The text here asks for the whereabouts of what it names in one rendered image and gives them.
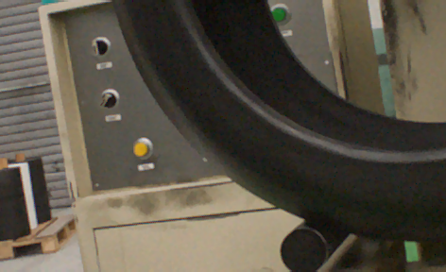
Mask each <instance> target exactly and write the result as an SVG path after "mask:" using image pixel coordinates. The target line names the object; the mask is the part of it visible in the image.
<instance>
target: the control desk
mask: <svg viewBox="0 0 446 272"><path fill-rule="evenodd" d="M267 1H268V4H269V5H270V8H271V12H272V15H273V16H274V18H275V22H276V23H277V26H278V27H279V29H280V31H281V32H282V35H283V37H284V38H285V41H286V42H287V43H288V44H289V47H290V48H291V49H292V51H293V53H294V54H296V56H297V58H299V60H300V61H301V62H302V64H303V65H304V66H305V67H306V68H307V69H308V70H309V71H310V72H311V73H312V74H313V75H314V76H315V77H316V78H317V79H318V80H320V81H321V83H323V84H325V86H327V87H329V89H331V90H333V91H334V92H335V93H336V94H339V95H340V96H341V97H344V98H345V99H347V100H350V101H351V102H352V103H353V104H356V105H358V106H360V107H361V108H365V109H367V110H368V111H375V112H376V113H378V114H382V115H386V110H385V104H384V100H383V95H382V85H381V80H380V76H379V70H378V60H377V56H376V51H375V46H374V37H373V31H372V26H371V21H370V12H369V2H368V0H267ZM38 10H39V13H40V23H41V28H42V32H43V44H44V48H45V53H46V62H47V65H48V70H49V75H50V83H51V88H52V92H53V101H54V105H55V110H56V114H57V122H58V127H59V132H60V144H61V148H62V153H63V161H64V166H65V171H66V175H67V183H68V188H69V193H70V197H71V199H72V198H74V199H75V203H72V207H73V211H74V215H75V224H76V228H77V237H78V245H79V249H80V254H81V259H82V267H83V271H84V272H288V271H289V269H288V268H287V267H285V265H284V263H283V262H282V257H281V253H280V248H281V244H282V240H283V239H284V238H285V236H286V235H287V234H288V233H289V232H290V231H292V230H293V229H294V228H295V227H296V226H297V225H299V224H300V223H301V222H302V221H303V219H301V218H298V217H297V216H295V215H293V214H289V213H288V212H286V211H283V210H281V209H279V208H276V207H275V206H273V205H271V204H268V203H267V202H265V201H264V200H262V199H261V198H259V197H258V196H255V195H254V194H251V193H250V192H249V191H247V190H245V189H243V187H241V186H239V185H238V184H236V183H235V182H233V181H232V180H231V179H229V178H228V177H227V176H225V175H224V174H223V173H221V172H220V171H219V170H217V168H215V167H214V166H213V165H212V164H210V162H209V161H206V159H205V158H203V156H202V155H201V154H199V153H198V152H197V151H196V150H195V149H194V148H193V147H192V146H191V144H189V143H188V141H187V140H185V139H184V137H183V136H181V133H180V132H178V130H177V129H176V128H175V127H174V125H173V124H172V123H171V122H170V120H169V119H168V118H167V117H166V114H164V113H163V111H162V109H161V108H160V106H159V104H157V102H156V100H155V99H154V97H152V94H151V93H150V91H149V90H148V87H147V86H146V84H145V83H144V81H143V80H142V77H141V76H140V74H139V72H138V69H137V68H136V66H135V65H134V61H133V60H132V57H131V54H130V53H129V51H128V47H127V45H126V43H125V41H124V37H123V34H122V33H121V28H120V26H119V24H118V22H117V16H116V14H115V11H114V8H113V1H112V0H68V1H64V2H61V3H54V4H51V5H47V6H43V7H39V8H38Z"/></svg>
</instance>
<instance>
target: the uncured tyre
mask: <svg viewBox="0 0 446 272"><path fill-rule="evenodd" d="M112 1H113V8H114V11H115V14H116V16H117V22H118V24H119V26H120V28H121V33H122V34H123V37H124V41H125V43H126V45H127V47H128V51H129V53H130V54H131V57H132V60H133V61H134V65H135V66H136V68H137V69H138V72H139V74H140V76H141V77H142V80H143V81H144V83H145V84H146V86H147V87H148V90H149V91H150V93H151V94H152V97H154V99H155V100H156V102H157V104H159V106H160V108H161V109H162V111H163V113H164V114H166V117H167V118H168V119H169V120H170V122H171V123H172V124H173V125H174V127H175V128H176V129H177V130H178V132H180V133H181V136H183V137H184V139H185V140H187V141H188V143H189V144H191V146H192V147H193V148H194V149H195V150H196V151H197V152H198V153H199V154H201V155H202V156H203V158H205V159H206V161H207V162H210V164H212V165H213V166H214V167H215V168H217V170H219V171H220V172H221V173H223V174H224V175H225V176H227V177H228V179H231V180H232V181H233V182H235V183H236V184H238V185H239V186H241V187H243V189H245V190H247V191H249V192H250V193H251V194H254V195H255V196H258V197H259V198H261V199H262V200H264V201H265V202H267V203H268V204H271V205H273V206H275V207H276V208H279V209H281V210H283V211H286V212H287V213H289V214H293V215H295V216H297V217H298V218H301V219H303V220H306V221H310V222H311V223H314V224H316V225H321V226H322V227H325V228H327V229H332V230H337V231H342V232H346V233H348V234H352V235H359V236H363V237H367V238H376V239H381V240H388V241H396V242H440V241H446V122H414V121H408V120H403V119H400V118H392V117H388V116H386V115H382V114H378V113H376V112H375V111H370V110H367V109H365V108H361V107H360V106H358V105H356V104H353V103H352V102H351V101H350V100H347V99H345V98H344V97H341V96H340V95H339V94H338V93H335V92H334V91H333V90H331V89H329V87H327V86H325V84H323V83H321V81H320V80H318V79H317V78H316V77H315V76H314V75H313V74H312V73H311V72H310V71H309V70H308V69H307V68H306V67H305V66H304V65H303V64H302V62H301V61H300V60H299V58H297V56H296V54H294V53H293V51H292V49H291V48H290V47H289V44H288V43H287V42H286V41H285V38H284V37H283V35H282V32H281V31H280V29H279V27H278V26H277V23H276V22H275V18H274V16H273V15H272V12H271V8H270V5H269V4H268V1H267V0H112Z"/></svg>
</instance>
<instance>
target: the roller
mask: <svg viewBox="0 0 446 272"><path fill-rule="evenodd" d="M348 237H349V234H348V233H346V232H342V231H337V230H334V229H327V228H325V227H322V226H321V225H316V224H314V223H311V222H310V221H306V220H303V221H302V222H301V223H300V224H299V225H297V226H296V227H295V228H294V229H293V230H292V231H290V232H289V233H288V234H287V235H286V236H285V238H284V239H283V240H282V244H281V248H280V253H281V257H282V262H283V264H284V265H285V267H287V268H288V269H289V271H292V272H317V271H318V270H319V269H320V268H321V267H322V266H323V265H324V264H325V263H326V262H327V261H328V260H329V258H330V257H331V256H332V255H333V254H334V253H335V251H336V250H337V249H339V246H341V245H342V243H343V242H344V241H345V240H346V239H347V238H348Z"/></svg>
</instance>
